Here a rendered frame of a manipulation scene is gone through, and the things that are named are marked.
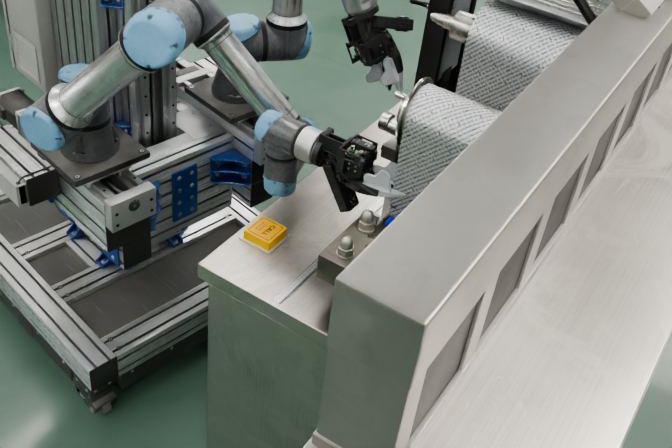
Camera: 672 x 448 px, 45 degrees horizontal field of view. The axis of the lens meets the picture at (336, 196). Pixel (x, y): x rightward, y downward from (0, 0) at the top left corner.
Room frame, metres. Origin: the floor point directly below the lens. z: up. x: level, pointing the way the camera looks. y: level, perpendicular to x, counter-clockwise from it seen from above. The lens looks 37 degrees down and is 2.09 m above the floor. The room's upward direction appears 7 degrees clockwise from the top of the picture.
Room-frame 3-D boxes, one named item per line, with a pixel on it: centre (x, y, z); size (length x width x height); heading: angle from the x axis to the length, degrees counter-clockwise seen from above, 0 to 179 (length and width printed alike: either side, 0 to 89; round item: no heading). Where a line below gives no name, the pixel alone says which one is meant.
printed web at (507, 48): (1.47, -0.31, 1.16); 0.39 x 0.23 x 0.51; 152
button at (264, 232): (1.38, 0.14, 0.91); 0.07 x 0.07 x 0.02; 62
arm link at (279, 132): (1.49, 0.13, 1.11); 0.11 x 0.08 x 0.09; 62
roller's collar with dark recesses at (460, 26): (1.64, -0.24, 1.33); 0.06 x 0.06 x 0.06; 62
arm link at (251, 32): (2.12, 0.33, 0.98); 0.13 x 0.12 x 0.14; 111
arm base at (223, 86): (2.12, 0.34, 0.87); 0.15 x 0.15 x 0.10
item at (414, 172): (1.30, -0.22, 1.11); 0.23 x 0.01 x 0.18; 62
